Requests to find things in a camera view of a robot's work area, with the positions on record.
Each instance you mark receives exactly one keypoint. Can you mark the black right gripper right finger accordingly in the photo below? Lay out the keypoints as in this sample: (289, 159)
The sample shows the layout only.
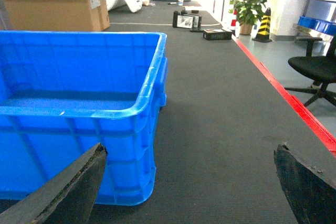
(308, 191)

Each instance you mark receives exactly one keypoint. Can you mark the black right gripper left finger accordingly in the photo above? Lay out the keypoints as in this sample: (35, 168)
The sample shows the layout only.
(69, 197)

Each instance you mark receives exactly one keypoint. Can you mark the large blue plastic crate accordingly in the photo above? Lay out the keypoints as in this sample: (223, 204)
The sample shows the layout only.
(64, 92)

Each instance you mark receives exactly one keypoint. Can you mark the metal shelf with blue bins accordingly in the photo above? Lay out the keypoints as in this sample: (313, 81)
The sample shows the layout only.
(317, 19)

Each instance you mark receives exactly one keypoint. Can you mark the small black flat box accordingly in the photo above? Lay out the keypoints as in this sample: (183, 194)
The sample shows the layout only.
(217, 34)

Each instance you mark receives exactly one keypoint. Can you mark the large brown cardboard box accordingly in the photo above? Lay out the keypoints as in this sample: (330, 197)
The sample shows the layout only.
(57, 15)

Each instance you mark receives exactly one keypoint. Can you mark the black office chair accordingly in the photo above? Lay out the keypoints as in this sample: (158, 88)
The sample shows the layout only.
(317, 68)

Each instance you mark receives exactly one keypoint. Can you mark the yellow black traffic cone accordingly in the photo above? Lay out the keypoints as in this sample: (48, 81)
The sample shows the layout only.
(263, 33)

